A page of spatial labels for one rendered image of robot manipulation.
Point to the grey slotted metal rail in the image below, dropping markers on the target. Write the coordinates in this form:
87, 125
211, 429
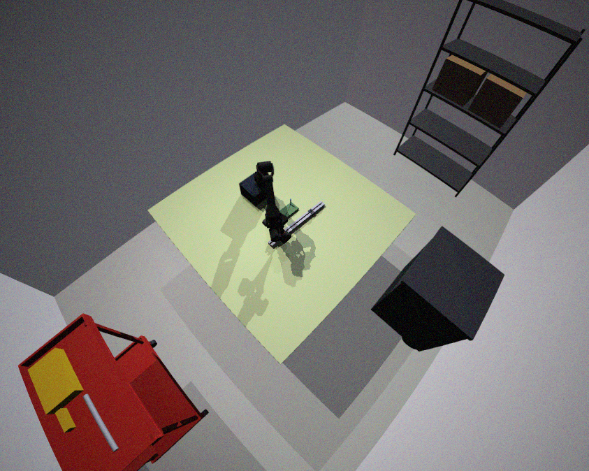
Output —
300, 220

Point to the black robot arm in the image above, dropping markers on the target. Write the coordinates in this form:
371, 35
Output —
274, 218

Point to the green rectangular tray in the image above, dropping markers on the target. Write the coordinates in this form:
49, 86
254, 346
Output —
288, 210

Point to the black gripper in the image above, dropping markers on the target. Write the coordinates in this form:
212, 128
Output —
285, 235

